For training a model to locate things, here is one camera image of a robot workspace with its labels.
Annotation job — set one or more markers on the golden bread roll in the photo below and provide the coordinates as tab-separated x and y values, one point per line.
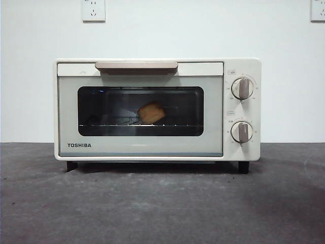
151	114

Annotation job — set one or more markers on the cream oven knob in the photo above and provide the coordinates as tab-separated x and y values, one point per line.
241	131
242	88

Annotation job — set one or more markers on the black oven foot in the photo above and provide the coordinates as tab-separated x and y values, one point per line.
71	167
243	167

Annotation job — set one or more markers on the cream Toshiba toaster oven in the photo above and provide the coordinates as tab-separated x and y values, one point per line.
251	68

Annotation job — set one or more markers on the white wall socket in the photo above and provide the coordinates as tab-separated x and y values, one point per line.
93	11
319	11

